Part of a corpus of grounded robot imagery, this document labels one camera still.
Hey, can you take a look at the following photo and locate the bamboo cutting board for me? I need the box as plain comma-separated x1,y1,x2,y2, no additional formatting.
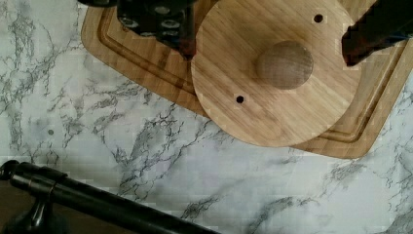
81,7,413,159

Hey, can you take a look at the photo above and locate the round wooden lid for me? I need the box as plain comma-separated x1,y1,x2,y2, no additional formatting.
191,0,361,147

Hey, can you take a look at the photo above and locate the black metal handle bar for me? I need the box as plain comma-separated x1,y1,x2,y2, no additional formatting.
1,160,219,234

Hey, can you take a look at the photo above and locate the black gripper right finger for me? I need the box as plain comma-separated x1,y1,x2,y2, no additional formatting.
341,0,413,66

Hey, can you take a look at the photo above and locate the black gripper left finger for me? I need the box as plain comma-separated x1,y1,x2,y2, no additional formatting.
117,0,197,60

